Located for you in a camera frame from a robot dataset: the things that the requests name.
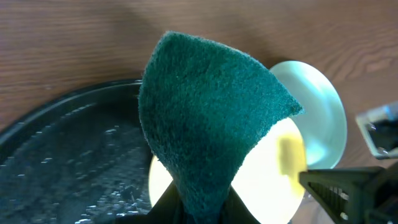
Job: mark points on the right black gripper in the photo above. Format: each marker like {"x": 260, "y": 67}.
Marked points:
{"x": 355, "y": 195}

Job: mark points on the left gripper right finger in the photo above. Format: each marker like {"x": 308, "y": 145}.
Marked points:
{"x": 234, "y": 210}

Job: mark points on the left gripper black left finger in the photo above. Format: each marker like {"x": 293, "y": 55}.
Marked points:
{"x": 167, "y": 210}

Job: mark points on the yellow round plate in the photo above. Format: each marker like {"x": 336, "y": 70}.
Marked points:
{"x": 268, "y": 180}

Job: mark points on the light green plate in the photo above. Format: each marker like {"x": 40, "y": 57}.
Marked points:
{"x": 323, "y": 125}

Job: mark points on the green yellow sponge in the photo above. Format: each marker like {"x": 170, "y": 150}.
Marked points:
{"x": 203, "y": 106}

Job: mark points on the black round tray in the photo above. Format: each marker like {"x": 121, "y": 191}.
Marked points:
{"x": 79, "y": 159}

